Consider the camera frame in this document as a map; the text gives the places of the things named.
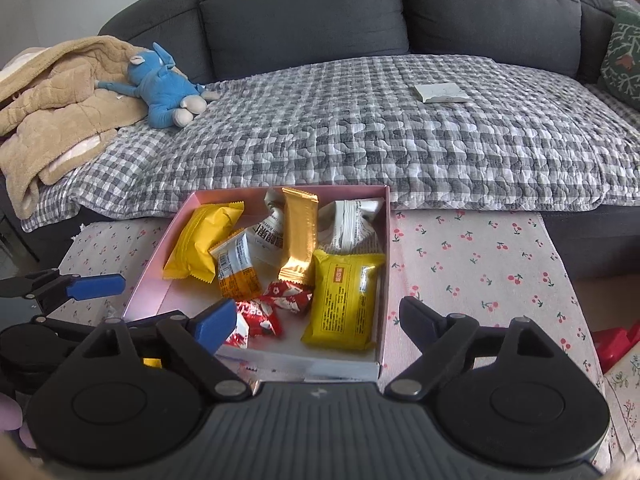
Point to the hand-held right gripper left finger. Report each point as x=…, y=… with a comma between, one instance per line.
x=215, y=325

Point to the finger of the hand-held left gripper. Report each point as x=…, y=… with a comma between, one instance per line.
x=65, y=325
x=95, y=286

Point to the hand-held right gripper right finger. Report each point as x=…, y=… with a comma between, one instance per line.
x=420, y=322

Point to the small red white snack packet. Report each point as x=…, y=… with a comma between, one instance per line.
x=239, y=336
x=287, y=300
x=257, y=317

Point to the orange white snack packet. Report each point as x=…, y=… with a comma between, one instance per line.
x=235, y=270

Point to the pink silver cardboard box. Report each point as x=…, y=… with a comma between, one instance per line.
x=165, y=285

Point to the yellow snack packet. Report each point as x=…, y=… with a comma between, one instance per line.
x=345, y=300
x=205, y=240

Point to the white black-print snack packet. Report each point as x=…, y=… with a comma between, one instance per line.
x=267, y=245

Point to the white grey snack packet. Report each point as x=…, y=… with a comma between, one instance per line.
x=350, y=225

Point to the long golden snack packet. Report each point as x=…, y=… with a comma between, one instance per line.
x=298, y=235

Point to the cherry-print tablecloth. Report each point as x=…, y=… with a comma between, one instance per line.
x=475, y=270

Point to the beige quilted jacket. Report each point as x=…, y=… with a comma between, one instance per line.
x=55, y=100

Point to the red plastic stool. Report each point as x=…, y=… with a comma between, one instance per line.
x=617, y=347

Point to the grey checkered quilt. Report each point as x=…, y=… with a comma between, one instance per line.
x=350, y=135

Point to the blue plush toy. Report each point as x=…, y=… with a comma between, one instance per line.
x=160, y=90

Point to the flat white packet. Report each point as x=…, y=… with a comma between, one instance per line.
x=442, y=92

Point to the dark grey sofa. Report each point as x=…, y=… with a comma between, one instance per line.
x=310, y=10

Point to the green patterned cushion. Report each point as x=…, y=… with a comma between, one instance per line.
x=622, y=60

